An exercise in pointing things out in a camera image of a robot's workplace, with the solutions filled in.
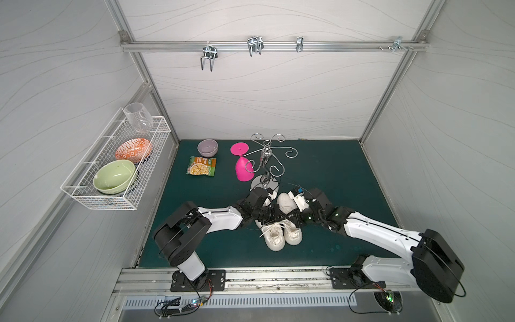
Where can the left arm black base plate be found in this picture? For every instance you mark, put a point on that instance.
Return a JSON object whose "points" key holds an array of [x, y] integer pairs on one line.
{"points": [[211, 280]]}

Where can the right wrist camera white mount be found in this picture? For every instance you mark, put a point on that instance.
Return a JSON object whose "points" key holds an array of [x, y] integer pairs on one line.
{"points": [[297, 195]]}

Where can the green dark table mat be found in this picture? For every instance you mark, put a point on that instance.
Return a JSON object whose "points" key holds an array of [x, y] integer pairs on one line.
{"points": [[339, 168]]}

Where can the metal hook bracket right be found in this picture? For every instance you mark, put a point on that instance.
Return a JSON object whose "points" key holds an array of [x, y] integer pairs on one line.
{"points": [[397, 46]]}

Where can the white shoelace of shoe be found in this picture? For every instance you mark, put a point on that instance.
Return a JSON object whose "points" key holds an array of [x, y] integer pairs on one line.
{"points": [[274, 230]]}

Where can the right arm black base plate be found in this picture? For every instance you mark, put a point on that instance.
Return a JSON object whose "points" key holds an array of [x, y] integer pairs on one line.
{"points": [[350, 279]]}

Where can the lilac ceramic bowl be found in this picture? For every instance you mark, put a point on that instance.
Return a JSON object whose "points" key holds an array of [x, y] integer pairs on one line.
{"points": [[208, 148]]}

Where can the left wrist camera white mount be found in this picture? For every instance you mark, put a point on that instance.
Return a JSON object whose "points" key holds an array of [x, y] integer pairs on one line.
{"points": [[272, 194]]}

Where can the white knit sneaker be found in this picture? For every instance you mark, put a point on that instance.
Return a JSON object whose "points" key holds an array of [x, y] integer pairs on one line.
{"points": [[274, 244], [292, 234]]}

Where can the pink plastic wine glass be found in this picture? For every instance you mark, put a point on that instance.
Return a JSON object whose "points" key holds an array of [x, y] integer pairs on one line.
{"points": [[243, 168]]}

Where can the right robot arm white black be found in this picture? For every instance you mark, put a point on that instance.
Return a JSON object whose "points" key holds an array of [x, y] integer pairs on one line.
{"points": [[422, 259]]}

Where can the clear drinking glass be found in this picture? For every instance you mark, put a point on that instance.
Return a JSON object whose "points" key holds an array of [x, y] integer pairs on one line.
{"points": [[138, 117]]}

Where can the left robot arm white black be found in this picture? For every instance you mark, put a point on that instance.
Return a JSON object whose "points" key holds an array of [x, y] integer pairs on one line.
{"points": [[182, 232]]}

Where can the green ceramic bowl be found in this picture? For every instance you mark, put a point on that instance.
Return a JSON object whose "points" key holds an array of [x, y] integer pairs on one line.
{"points": [[115, 177]]}

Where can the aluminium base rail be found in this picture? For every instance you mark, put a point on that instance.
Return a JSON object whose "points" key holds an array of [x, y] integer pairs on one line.
{"points": [[236, 281]]}

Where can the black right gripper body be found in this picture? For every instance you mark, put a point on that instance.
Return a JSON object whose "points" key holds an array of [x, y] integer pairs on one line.
{"points": [[298, 217]]}

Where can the metal double hook middle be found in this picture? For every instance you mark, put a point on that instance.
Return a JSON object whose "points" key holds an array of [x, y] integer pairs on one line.
{"points": [[255, 45]]}

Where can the aluminium crossbar rail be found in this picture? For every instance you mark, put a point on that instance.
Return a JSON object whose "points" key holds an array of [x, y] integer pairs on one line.
{"points": [[419, 44]]}

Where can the orange patterned bowl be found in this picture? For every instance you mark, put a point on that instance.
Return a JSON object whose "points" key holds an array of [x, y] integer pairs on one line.
{"points": [[134, 150]]}

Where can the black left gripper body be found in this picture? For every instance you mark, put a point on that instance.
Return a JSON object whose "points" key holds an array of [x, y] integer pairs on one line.
{"points": [[267, 214]]}

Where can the green snack packet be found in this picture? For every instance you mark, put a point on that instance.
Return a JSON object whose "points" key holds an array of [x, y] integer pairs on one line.
{"points": [[200, 166]]}

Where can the metal double hook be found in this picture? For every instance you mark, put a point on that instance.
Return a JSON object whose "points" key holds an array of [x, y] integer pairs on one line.
{"points": [[255, 45], [210, 54]]}

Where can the chrome glass holder stand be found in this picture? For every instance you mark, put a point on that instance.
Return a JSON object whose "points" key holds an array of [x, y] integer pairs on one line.
{"points": [[273, 168]]}

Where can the small metal hook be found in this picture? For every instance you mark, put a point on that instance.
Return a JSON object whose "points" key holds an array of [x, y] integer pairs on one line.
{"points": [[299, 44]]}

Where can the metal double hook left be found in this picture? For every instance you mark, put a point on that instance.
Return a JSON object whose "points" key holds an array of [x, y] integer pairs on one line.
{"points": [[210, 54]]}

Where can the white wire wall basket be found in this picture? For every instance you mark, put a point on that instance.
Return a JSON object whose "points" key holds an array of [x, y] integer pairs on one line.
{"points": [[79, 184]]}

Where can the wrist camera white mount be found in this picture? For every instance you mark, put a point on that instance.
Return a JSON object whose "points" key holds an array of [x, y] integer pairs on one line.
{"points": [[272, 194], [297, 195]]}

